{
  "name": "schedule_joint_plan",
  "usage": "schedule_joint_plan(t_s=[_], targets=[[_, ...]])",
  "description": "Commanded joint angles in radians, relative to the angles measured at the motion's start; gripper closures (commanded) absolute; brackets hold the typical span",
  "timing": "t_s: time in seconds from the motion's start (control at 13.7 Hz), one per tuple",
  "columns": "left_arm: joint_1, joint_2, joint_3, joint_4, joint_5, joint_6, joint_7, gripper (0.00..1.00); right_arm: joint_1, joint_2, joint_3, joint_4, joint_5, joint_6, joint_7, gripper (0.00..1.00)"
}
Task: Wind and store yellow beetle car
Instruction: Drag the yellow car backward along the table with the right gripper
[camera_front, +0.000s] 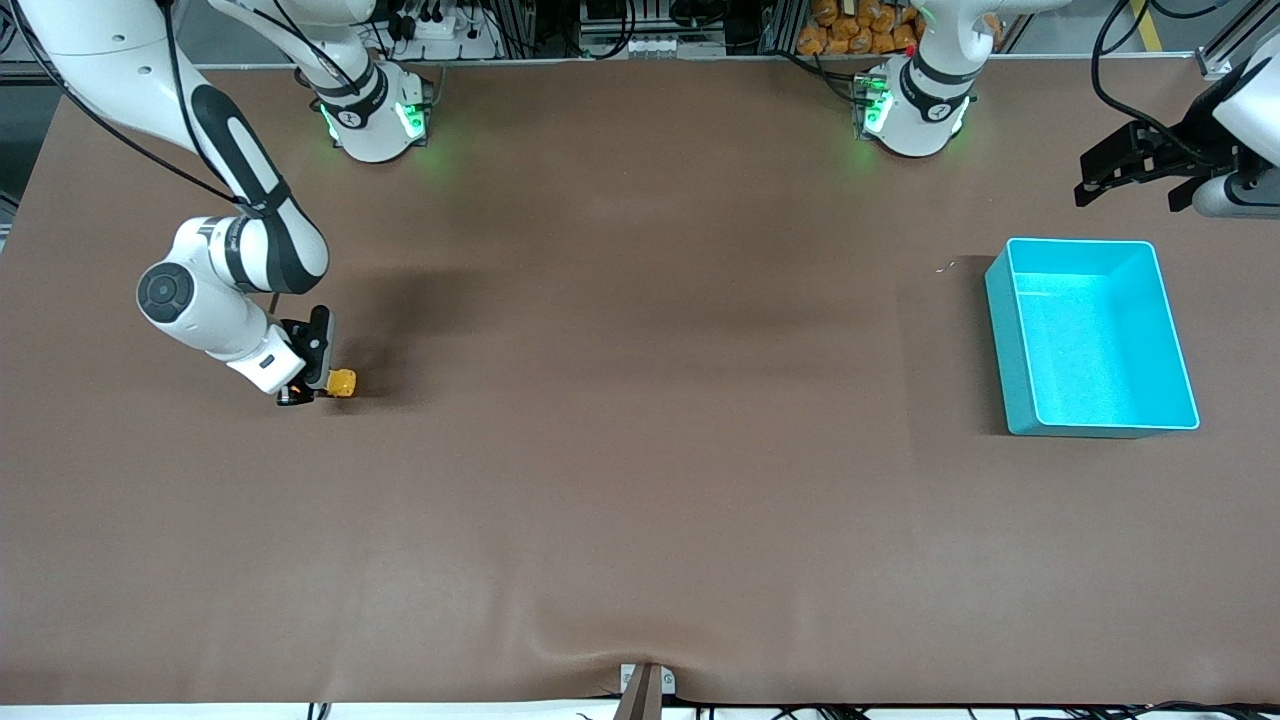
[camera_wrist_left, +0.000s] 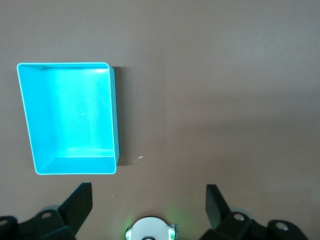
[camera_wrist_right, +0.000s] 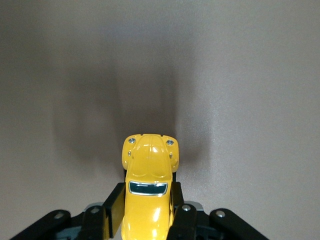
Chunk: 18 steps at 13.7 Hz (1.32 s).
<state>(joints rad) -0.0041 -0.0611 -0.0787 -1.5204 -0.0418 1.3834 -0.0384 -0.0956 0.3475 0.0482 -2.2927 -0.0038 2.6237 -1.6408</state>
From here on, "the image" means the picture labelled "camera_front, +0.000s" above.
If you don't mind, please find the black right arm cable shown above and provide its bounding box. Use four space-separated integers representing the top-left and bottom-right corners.
0 0 263 216

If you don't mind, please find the teal plastic bin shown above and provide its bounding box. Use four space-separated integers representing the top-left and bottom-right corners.
984 237 1201 440

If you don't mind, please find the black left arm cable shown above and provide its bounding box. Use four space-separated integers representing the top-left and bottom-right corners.
1090 0 1216 166

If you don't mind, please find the white power strip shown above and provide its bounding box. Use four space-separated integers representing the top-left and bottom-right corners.
400 10 481 46

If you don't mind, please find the aluminium frame profile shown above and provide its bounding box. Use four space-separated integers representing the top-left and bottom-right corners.
1195 15 1266 81

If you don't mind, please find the metal mat clamp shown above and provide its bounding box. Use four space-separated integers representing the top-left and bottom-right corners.
612 662 678 720

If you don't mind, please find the pile of orange packets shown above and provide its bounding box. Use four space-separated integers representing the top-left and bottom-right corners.
796 0 926 57

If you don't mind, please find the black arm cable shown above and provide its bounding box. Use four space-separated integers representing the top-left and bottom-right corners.
0 0 263 216
1090 0 1216 166

